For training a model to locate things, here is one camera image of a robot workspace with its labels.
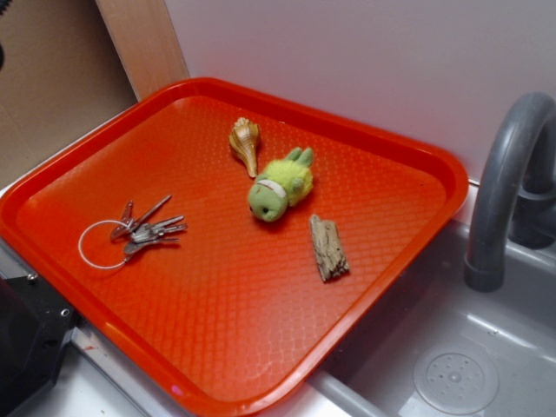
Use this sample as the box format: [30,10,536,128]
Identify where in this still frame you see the silver keys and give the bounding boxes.
[77,195,188,270]

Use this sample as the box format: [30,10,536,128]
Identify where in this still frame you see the grey toy faucet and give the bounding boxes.
[465,92,555,292]

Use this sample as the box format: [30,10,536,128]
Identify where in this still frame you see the tan conch seashell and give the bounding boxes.
[228,117,261,178]

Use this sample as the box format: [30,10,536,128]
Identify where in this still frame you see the grey toy sink basin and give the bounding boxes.
[310,222,555,416]

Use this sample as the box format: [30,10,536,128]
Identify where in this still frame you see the orange plastic tray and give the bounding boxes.
[1,78,468,416]

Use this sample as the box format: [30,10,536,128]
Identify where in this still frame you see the light wooden board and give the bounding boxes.
[96,0,189,100]

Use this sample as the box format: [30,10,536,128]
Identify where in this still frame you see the small driftwood piece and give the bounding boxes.
[309,214,350,283]

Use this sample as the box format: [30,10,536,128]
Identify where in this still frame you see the green yellow plush toy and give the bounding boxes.
[248,148,314,222]

